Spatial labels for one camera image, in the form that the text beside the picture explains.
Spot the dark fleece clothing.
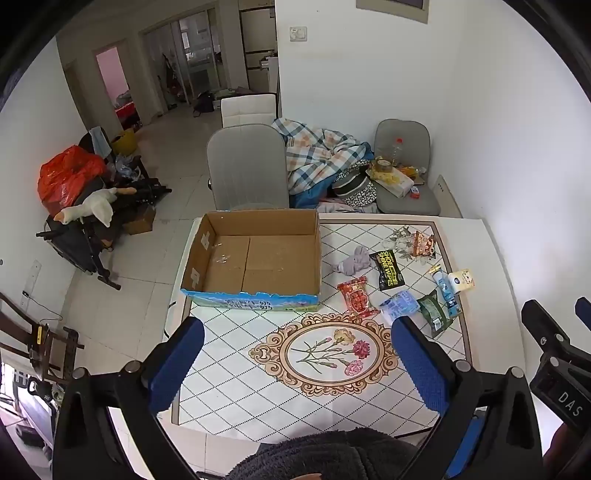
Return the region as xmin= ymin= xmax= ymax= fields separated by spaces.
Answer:
xmin=225 ymin=427 xmax=419 ymax=480

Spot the orange plastic bag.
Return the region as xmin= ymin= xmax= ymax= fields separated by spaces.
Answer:
xmin=38 ymin=145 xmax=109 ymax=215

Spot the grey fabric chair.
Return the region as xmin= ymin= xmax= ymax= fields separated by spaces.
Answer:
xmin=206 ymin=124 xmax=291 ymax=212

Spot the red snack packet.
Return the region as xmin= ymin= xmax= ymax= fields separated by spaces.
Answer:
xmin=337 ymin=276 xmax=382 ymax=321

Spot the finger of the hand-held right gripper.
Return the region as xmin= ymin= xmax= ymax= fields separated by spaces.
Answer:
xmin=521 ymin=299 xmax=575 ymax=358
xmin=574 ymin=296 xmax=591 ymax=331

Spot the orange panda snack packet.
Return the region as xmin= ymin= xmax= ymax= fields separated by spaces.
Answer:
xmin=410 ymin=230 xmax=438 ymax=259

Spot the floral bedding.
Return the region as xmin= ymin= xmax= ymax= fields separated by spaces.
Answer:
xmin=318 ymin=198 xmax=377 ymax=214

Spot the plaid blanket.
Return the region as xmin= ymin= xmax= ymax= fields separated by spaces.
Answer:
xmin=271 ymin=117 xmax=376 ymax=197

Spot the dark wooden chair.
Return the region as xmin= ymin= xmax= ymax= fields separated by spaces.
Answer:
xmin=0 ymin=291 xmax=86 ymax=384

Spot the grey sock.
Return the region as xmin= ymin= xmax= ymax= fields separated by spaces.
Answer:
xmin=333 ymin=246 xmax=377 ymax=278

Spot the black white patterned bag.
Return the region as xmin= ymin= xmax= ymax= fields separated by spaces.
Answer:
xmin=330 ymin=167 xmax=377 ymax=208

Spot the small white packet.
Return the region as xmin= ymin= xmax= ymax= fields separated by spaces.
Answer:
xmin=448 ymin=270 xmax=478 ymax=295

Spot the light blue cloth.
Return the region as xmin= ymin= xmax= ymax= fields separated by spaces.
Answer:
xmin=89 ymin=127 xmax=113 ymax=160

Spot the white chair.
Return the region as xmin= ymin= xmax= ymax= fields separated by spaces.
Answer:
xmin=220 ymin=93 xmax=279 ymax=129

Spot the light blue packet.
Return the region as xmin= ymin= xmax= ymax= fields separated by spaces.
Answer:
xmin=379 ymin=290 xmax=422 ymax=325

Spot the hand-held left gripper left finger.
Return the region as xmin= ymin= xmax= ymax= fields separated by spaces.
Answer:
xmin=53 ymin=316 xmax=205 ymax=480

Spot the white goose plush toy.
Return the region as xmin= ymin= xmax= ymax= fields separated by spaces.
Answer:
xmin=54 ymin=186 xmax=138 ymax=228

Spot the white leaning board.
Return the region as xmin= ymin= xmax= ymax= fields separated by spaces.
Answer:
xmin=434 ymin=174 xmax=464 ymax=219

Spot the blue white tube packet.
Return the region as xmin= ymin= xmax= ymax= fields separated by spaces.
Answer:
xmin=428 ymin=264 xmax=464 ymax=320

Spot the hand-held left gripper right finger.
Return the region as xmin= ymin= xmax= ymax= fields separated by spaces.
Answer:
xmin=392 ymin=316 xmax=548 ymax=480

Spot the yellow flat box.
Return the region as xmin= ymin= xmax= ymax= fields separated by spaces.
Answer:
xmin=367 ymin=167 xmax=415 ymax=198

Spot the green snack packet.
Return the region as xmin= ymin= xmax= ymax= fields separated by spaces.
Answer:
xmin=416 ymin=290 xmax=454 ymax=339

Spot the grey cushioned chair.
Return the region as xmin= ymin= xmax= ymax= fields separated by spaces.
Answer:
xmin=372 ymin=119 xmax=441 ymax=217

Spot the small brown cardboard box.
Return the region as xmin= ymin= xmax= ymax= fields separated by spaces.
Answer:
xmin=124 ymin=205 xmax=157 ymax=235

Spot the yellow bucket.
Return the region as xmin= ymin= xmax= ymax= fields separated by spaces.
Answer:
xmin=112 ymin=129 xmax=139 ymax=157

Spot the black folding stroller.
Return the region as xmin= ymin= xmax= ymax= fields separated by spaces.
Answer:
xmin=36 ymin=127 xmax=172 ymax=291

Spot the black floor bag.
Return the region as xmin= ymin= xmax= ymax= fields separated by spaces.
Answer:
xmin=192 ymin=91 xmax=216 ymax=117

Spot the wall picture frame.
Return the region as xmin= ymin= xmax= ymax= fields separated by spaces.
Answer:
xmin=355 ymin=0 xmax=429 ymax=26

